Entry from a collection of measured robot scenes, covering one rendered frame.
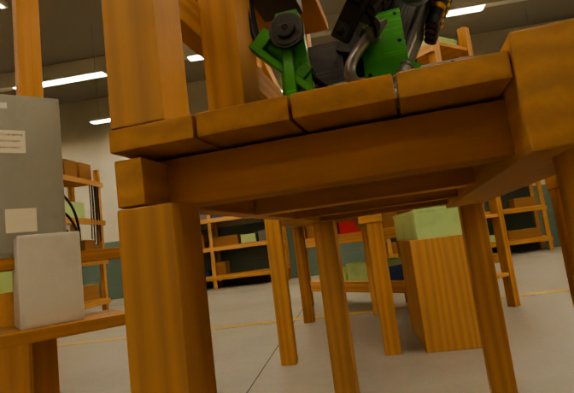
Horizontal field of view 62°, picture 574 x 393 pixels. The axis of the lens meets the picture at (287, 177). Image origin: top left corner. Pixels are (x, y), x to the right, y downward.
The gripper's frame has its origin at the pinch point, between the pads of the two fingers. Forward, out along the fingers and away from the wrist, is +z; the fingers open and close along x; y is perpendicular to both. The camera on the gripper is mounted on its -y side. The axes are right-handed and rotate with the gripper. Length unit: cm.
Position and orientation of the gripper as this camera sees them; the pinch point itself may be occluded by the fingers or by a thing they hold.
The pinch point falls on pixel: (366, 39)
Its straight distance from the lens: 131.9
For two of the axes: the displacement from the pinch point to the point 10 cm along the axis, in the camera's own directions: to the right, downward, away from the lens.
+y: 6.3, -7.7, 1.0
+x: -7.2, -5.3, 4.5
